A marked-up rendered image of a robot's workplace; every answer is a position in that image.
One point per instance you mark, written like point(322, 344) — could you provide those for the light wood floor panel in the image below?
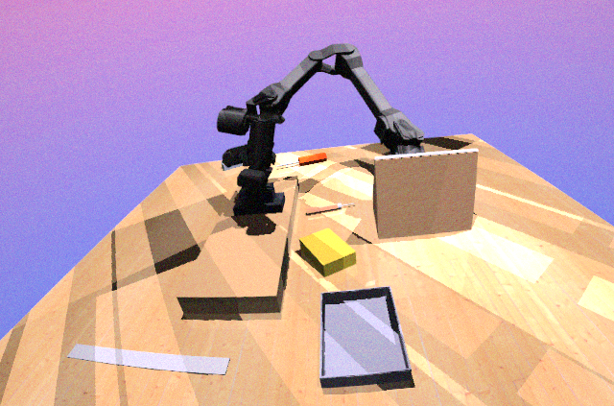
point(243, 265)

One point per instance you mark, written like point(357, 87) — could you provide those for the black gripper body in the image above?
point(260, 158)

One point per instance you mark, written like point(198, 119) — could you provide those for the orange-handled awl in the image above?
point(309, 159)

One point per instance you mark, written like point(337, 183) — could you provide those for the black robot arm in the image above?
point(392, 127)

